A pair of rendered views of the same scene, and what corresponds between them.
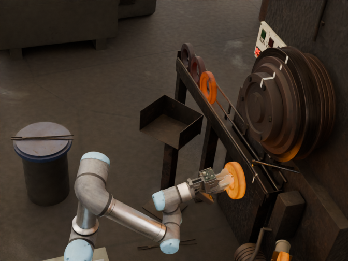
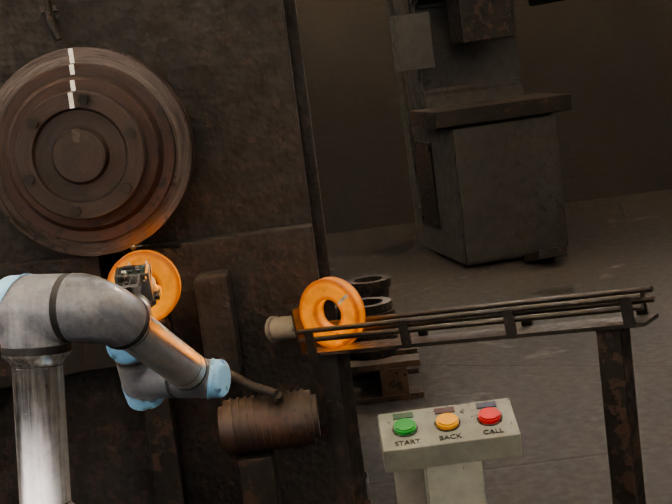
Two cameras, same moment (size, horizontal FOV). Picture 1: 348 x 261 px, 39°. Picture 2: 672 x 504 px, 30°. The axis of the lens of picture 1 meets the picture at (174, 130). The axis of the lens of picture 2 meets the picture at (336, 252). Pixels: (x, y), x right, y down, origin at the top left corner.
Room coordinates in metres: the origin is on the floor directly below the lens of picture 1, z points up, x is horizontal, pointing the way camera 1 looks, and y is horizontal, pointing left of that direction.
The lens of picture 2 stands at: (0.14, 2.05, 1.26)
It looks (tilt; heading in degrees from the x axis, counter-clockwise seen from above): 9 degrees down; 291
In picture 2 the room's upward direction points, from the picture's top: 7 degrees counter-clockwise
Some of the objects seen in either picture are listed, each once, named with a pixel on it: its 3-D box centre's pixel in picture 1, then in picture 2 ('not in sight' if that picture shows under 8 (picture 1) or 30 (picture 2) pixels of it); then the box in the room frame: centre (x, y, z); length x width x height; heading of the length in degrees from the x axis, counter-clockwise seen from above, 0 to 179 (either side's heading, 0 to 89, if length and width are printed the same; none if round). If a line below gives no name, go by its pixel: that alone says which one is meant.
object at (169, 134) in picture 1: (167, 162); not in sight; (2.04, 0.02, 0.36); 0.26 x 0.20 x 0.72; 56
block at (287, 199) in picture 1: (286, 216); (218, 323); (1.45, -0.53, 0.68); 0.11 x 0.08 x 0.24; 111
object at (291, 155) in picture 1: (281, 104); (89, 151); (1.66, -0.43, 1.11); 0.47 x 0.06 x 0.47; 21
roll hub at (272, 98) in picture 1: (260, 107); (81, 155); (1.62, -0.34, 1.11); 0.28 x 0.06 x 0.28; 21
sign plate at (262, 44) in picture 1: (270, 52); not in sight; (2.02, -0.41, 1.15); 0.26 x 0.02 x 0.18; 21
